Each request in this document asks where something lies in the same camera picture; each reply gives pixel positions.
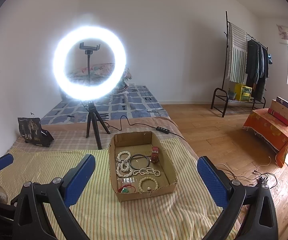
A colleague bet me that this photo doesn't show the white multi-strand pearl necklace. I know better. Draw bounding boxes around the white multi-strand pearl necklace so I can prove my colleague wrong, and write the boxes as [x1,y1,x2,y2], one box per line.
[115,151,135,178]

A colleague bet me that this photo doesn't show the large cream bead bracelet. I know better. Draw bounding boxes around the large cream bead bracelet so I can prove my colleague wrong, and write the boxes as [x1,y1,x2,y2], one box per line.
[138,176,159,194]

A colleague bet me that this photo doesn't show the cable inline switch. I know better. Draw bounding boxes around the cable inline switch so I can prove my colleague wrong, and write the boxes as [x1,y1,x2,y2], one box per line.
[155,126,170,134]

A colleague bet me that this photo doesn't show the black tripod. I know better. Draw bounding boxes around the black tripod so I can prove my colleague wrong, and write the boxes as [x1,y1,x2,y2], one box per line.
[85,101,110,150]

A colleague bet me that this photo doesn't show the blue patterned mattress cover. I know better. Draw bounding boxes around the blue patterned mattress cover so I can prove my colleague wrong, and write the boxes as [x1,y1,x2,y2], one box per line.
[41,86,168,125]

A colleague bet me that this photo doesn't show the black snack bag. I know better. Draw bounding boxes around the black snack bag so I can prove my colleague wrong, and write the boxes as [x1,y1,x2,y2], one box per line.
[18,118,54,147]

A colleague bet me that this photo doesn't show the small clear earring packet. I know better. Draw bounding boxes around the small clear earring packet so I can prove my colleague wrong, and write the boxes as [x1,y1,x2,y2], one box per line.
[117,177,135,184]

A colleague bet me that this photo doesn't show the orange cloth covered stool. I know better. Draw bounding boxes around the orange cloth covered stool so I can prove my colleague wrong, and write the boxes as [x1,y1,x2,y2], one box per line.
[243,108,288,168]

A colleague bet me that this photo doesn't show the striped yellow bed sheet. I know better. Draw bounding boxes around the striped yellow bed sheet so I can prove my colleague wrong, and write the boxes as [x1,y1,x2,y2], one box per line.
[0,138,222,239]

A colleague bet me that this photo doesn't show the blue bangle bracelet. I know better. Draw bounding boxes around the blue bangle bracelet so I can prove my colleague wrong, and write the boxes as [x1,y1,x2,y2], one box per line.
[129,154,150,170]

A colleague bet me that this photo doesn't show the green jade red-cord pendant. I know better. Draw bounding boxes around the green jade red-cord pendant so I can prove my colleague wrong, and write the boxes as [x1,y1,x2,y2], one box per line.
[118,183,136,193]

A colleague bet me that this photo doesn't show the folded floral quilt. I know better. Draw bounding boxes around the folded floral quilt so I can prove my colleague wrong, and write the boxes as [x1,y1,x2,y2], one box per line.
[67,63,132,93]

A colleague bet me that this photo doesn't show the black power cable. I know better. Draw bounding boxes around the black power cable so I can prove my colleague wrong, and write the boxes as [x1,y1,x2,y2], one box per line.
[104,114,187,142]

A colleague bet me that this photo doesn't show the loose wires on floor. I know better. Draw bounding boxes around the loose wires on floor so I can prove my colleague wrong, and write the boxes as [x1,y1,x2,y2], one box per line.
[219,155,279,190]

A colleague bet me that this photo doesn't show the striped hanging cloth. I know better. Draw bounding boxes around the striped hanging cloth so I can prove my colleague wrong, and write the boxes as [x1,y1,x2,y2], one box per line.
[227,23,248,84]

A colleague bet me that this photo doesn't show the cardboard box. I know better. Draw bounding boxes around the cardboard box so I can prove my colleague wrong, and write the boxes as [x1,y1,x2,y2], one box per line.
[109,131,178,202]

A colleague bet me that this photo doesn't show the dark hanging clothes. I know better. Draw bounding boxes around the dark hanging clothes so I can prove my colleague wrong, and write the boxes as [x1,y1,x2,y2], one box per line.
[246,40,270,101]

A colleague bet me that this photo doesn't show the black clothes rack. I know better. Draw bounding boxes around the black clothes rack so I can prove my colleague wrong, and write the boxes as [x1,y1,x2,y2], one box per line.
[211,12,271,117]

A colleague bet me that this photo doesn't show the black phone holder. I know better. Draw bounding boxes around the black phone holder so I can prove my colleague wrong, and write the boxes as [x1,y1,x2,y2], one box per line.
[79,42,101,86]

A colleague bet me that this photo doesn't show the ring light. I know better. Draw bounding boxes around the ring light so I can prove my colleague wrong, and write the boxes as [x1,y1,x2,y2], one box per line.
[52,25,126,101]

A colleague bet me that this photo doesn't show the yellow box on rack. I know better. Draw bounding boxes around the yellow box on rack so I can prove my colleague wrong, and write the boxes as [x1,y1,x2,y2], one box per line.
[234,83,252,102]

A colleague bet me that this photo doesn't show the red strap wristwatch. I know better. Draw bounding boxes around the red strap wristwatch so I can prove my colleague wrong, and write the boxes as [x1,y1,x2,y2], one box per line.
[150,146,159,163]

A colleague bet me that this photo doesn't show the stacked boxes on stool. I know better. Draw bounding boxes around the stacked boxes on stool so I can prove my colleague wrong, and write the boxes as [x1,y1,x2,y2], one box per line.
[268,99,288,126]

